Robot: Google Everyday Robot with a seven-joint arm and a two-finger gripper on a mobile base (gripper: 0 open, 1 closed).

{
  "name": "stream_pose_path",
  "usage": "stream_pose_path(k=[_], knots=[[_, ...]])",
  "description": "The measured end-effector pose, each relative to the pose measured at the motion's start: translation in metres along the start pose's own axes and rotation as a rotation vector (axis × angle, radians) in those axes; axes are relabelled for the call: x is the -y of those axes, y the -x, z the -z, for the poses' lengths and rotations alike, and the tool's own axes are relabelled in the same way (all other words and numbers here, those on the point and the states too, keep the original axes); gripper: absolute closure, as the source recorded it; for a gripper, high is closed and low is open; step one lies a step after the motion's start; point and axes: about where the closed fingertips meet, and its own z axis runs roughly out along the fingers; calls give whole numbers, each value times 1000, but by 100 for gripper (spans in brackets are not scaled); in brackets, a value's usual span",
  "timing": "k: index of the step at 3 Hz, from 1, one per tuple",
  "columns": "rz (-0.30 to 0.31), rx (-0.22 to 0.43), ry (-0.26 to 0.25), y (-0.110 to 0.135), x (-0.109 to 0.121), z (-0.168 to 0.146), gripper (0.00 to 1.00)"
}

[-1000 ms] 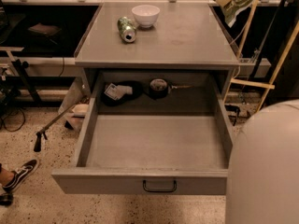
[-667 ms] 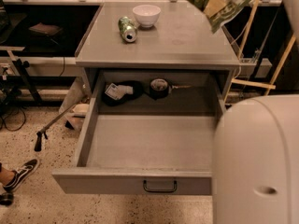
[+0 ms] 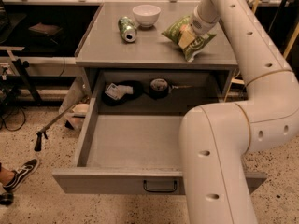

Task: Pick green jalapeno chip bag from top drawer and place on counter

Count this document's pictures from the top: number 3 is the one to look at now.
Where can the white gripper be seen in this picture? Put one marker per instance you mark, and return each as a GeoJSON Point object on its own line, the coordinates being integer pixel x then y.
{"type": "Point", "coordinates": [199, 26]}

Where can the green jalapeno chip bag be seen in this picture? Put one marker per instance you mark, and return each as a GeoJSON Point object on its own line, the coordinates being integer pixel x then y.
{"type": "Point", "coordinates": [172, 33]}

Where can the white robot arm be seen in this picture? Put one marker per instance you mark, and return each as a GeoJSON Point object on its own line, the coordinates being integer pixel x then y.
{"type": "Point", "coordinates": [213, 138]}

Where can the grey cabinet counter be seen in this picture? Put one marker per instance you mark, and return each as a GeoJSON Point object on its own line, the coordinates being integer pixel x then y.
{"type": "Point", "coordinates": [103, 46]}

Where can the grey open drawer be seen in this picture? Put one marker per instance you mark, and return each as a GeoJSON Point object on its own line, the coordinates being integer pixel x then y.
{"type": "Point", "coordinates": [121, 146]}

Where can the white bowl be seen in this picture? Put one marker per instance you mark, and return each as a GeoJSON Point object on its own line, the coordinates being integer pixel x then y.
{"type": "Point", "coordinates": [146, 15]}

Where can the green soda can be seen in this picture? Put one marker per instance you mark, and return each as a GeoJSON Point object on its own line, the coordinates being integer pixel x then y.
{"type": "Point", "coordinates": [127, 29]}

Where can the black pouch with white tag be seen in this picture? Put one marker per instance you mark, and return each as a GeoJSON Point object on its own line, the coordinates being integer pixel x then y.
{"type": "Point", "coordinates": [122, 92]}

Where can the grabber stick tool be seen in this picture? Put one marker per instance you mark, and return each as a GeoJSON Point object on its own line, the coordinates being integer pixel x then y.
{"type": "Point", "coordinates": [42, 132]}

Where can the black tripod stand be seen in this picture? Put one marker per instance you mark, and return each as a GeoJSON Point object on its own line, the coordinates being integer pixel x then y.
{"type": "Point", "coordinates": [18, 64]}

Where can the black and white sneaker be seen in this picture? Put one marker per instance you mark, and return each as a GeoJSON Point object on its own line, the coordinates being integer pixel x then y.
{"type": "Point", "coordinates": [12, 179]}

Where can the black wheel caster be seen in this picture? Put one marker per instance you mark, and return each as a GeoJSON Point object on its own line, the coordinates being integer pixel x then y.
{"type": "Point", "coordinates": [6, 198]}

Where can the wooden easel frame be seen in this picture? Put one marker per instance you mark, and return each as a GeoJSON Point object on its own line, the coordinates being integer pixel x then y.
{"type": "Point", "coordinates": [274, 31]}

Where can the black drawer handle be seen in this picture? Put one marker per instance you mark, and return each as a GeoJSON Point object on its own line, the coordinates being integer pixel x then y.
{"type": "Point", "coordinates": [160, 186]}

